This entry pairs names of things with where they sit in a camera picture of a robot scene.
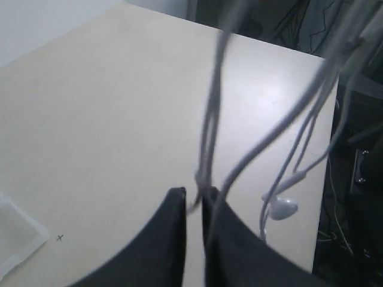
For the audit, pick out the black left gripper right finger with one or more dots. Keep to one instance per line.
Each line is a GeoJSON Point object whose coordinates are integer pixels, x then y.
{"type": "Point", "coordinates": [239, 258]}

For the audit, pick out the white wired earphones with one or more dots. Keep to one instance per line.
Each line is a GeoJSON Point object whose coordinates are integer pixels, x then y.
{"type": "Point", "coordinates": [349, 50]}

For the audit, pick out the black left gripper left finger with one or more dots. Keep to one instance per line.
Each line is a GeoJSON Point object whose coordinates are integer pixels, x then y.
{"type": "Point", "coordinates": [156, 256]}

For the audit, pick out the black tripod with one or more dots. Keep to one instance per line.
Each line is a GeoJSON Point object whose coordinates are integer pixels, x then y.
{"type": "Point", "coordinates": [287, 31]}

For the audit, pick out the clear plastic storage case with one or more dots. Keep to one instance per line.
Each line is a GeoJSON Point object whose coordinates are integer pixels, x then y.
{"type": "Point", "coordinates": [21, 236]}

